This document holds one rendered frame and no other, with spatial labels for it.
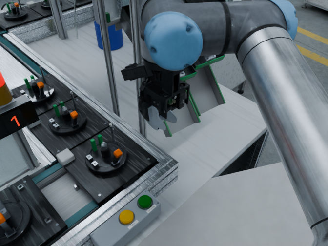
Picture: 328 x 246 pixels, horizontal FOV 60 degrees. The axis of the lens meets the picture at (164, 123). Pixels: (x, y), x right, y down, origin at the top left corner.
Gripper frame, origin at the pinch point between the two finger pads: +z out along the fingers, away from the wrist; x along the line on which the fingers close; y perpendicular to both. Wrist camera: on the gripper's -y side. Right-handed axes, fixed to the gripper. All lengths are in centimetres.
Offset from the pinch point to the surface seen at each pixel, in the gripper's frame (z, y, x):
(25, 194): 26.3, -25.6, -30.7
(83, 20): 35, -138, 60
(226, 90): 37, -22, 68
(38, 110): 26, -59, -10
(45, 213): 26.3, -15.6, -29.5
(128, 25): -9.0, -32.1, 18.5
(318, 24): 123, -82, 383
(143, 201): 26.1, 1.5, -6.9
